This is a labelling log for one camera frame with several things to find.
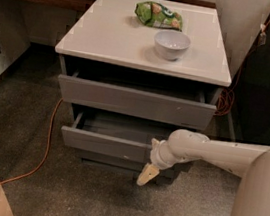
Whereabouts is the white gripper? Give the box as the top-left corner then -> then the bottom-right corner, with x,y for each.
136,138 -> 177,186

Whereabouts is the grey drawer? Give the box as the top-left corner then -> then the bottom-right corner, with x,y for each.
76,150 -> 180,185
58,75 -> 216,130
61,108 -> 176,164

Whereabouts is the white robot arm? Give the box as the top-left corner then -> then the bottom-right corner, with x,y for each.
137,129 -> 270,216

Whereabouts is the grey bottom drawer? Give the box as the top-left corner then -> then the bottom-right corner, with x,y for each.
76,150 -> 180,185

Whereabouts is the grey top drawer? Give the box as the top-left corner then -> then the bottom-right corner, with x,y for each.
58,75 -> 216,130

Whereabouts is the grey drawer cabinet white top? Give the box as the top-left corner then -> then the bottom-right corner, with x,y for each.
36,0 -> 244,194

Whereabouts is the white ceramic bowl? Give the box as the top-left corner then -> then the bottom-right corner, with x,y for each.
154,30 -> 191,61

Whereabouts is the green snack bag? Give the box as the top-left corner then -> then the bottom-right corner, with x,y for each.
134,1 -> 183,31

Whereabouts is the orange extension cable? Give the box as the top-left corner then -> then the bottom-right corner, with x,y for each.
0,88 -> 65,216

